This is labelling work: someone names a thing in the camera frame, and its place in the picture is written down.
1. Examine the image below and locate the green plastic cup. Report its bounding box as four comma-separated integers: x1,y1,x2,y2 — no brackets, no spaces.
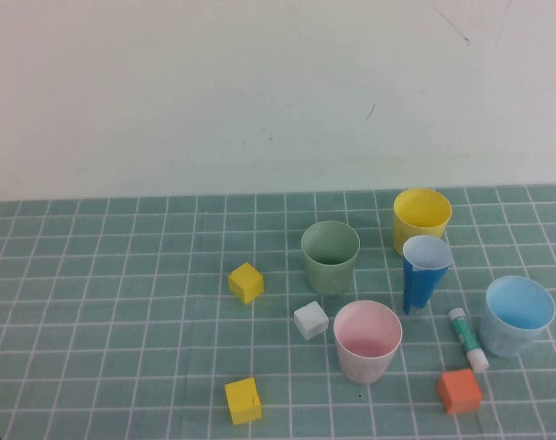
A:
300,220,361,295

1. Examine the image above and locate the yellow plastic cup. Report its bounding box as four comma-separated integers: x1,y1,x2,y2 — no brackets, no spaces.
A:
393,187,452,257

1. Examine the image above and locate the dark blue cone cup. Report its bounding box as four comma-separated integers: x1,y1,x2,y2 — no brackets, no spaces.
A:
401,235,453,316

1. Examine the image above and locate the pink plastic cup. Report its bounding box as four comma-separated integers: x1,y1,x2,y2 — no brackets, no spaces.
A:
333,300,404,385

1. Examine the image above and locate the green white glue stick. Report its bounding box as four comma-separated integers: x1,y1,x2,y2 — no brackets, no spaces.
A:
448,307,490,373

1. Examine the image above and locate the light blue plastic cup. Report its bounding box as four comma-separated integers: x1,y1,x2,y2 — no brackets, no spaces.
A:
478,274,556,358

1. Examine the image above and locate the plain yellow cube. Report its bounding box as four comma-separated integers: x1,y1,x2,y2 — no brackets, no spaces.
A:
227,261,265,304

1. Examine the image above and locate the white cube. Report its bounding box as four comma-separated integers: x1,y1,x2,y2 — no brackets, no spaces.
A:
293,301,329,342

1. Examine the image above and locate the yellow cube with dark crack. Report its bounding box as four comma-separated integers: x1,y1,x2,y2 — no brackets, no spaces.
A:
224,377,263,425

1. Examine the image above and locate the green checked tablecloth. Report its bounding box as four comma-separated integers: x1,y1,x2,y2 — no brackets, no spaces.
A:
0,182,556,440

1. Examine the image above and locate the orange cube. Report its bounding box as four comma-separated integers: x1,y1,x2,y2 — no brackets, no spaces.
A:
437,368,484,415

